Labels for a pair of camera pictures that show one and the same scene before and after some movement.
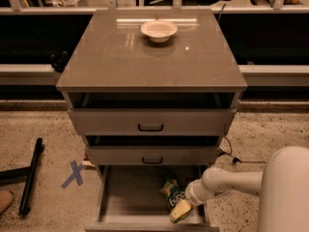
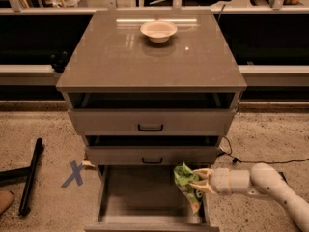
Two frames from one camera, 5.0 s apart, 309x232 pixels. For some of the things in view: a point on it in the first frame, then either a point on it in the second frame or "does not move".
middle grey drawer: x=152 y=150 does not move
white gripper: x=194 y=193 to x=219 y=180
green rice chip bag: x=174 y=193 to x=183 y=177
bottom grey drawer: x=130 y=200 does not move
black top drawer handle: x=150 y=130 does not move
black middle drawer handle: x=152 y=162 does not move
